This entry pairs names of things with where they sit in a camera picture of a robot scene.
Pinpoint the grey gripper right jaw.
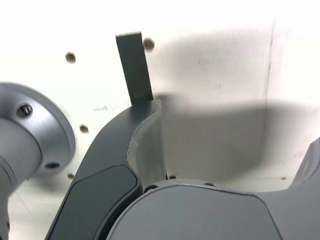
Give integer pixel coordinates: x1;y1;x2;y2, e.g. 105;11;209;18
106;136;320;240

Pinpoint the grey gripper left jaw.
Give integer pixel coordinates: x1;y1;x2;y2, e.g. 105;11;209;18
46;99;167;240

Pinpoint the black tape strip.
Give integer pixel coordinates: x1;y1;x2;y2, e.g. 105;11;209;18
115;31;154;106

